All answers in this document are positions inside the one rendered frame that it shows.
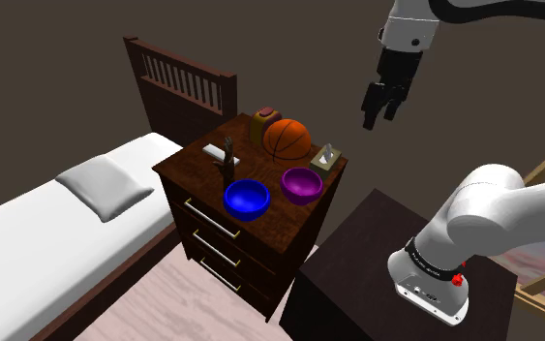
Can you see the wooden bed with white mattress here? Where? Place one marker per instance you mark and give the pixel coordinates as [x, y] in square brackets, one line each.
[41, 245]

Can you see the white remote control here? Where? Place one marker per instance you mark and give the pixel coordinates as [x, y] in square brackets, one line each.
[215, 152]

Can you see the olive tissue box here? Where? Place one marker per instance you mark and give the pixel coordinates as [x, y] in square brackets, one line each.
[325, 161]

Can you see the dark hand figure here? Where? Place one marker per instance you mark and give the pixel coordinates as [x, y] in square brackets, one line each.
[227, 163]

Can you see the white pillow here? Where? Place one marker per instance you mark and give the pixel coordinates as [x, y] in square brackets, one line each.
[104, 186]

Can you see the yellow and maroon alarm clock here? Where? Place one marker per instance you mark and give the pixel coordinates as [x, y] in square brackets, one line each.
[261, 124]

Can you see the blue bowl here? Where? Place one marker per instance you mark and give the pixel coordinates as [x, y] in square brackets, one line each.
[246, 199]

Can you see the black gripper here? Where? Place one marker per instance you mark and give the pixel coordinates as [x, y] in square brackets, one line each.
[397, 66]

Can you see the dark robot stand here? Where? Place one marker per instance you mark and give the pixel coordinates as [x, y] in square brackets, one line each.
[361, 264]

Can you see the orange basketball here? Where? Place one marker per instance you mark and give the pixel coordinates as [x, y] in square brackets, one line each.
[287, 140]

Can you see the purple bowl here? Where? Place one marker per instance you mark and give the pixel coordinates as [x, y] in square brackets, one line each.
[301, 185]

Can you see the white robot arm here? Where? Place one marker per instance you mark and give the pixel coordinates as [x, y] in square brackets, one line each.
[479, 212]

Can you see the framed picture with wooden frame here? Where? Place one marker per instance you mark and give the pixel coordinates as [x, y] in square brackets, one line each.
[543, 274]

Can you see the dark wooden chest of drawers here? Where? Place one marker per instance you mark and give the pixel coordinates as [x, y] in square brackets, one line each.
[253, 226]

